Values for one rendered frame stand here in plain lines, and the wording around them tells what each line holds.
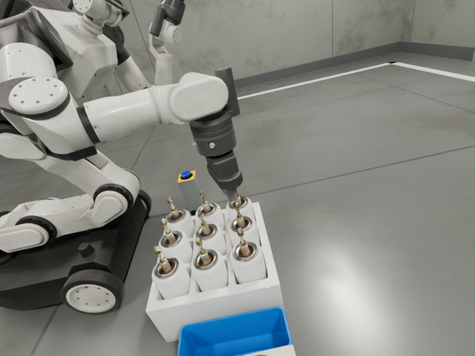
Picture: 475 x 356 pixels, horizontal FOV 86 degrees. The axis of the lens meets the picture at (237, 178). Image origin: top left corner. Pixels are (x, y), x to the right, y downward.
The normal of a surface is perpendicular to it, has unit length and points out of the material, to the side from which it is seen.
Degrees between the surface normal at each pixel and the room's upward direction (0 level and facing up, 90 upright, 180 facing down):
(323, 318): 0
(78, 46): 61
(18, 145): 90
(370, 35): 90
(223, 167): 90
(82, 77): 119
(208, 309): 90
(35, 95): 30
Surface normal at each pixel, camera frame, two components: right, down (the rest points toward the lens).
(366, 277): -0.20, -0.83
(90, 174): 0.09, 0.51
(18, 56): 0.07, -0.54
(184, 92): 0.45, 0.39
